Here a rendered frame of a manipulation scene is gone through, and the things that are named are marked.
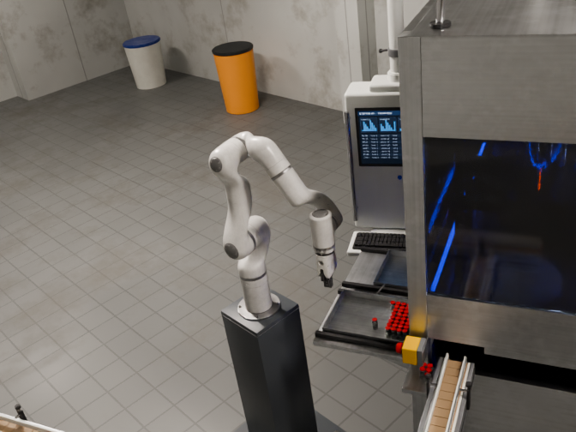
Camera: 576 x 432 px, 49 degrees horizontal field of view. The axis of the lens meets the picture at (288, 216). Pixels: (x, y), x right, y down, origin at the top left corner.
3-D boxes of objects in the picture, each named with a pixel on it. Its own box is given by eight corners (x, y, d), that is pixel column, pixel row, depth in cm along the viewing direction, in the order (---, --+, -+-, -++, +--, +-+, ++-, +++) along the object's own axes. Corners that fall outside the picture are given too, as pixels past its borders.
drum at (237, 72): (270, 105, 745) (261, 43, 708) (241, 118, 720) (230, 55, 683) (244, 99, 777) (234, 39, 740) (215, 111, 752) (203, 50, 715)
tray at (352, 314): (421, 307, 263) (421, 301, 261) (405, 349, 243) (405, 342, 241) (344, 295, 277) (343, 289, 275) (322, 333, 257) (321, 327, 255)
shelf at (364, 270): (465, 261, 290) (465, 258, 289) (433, 367, 236) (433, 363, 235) (363, 249, 309) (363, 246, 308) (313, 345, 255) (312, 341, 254)
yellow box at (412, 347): (426, 353, 229) (426, 338, 225) (422, 367, 223) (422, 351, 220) (405, 349, 232) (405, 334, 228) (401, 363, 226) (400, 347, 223)
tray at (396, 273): (463, 264, 285) (463, 257, 283) (452, 299, 265) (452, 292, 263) (389, 255, 298) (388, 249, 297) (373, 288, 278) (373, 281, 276)
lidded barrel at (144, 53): (177, 81, 875) (167, 37, 845) (146, 93, 847) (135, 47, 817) (157, 75, 909) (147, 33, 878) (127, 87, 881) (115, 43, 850)
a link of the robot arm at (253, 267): (233, 277, 270) (223, 230, 258) (257, 255, 283) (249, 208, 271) (256, 284, 264) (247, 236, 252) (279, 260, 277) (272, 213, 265)
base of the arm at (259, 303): (229, 309, 282) (221, 275, 272) (261, 288, 292) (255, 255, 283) (257, 327, 269) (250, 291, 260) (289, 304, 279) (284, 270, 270)
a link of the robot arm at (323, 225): (321, 234, 245) (308, 246, 239) (316, 204, 239) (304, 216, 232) (339, 237, 241) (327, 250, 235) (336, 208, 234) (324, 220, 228)
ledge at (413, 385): (447, 374, 232) (447, 370, 231) (441, 400, 222) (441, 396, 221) (410, 367, 237) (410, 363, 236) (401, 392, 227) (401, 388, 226)
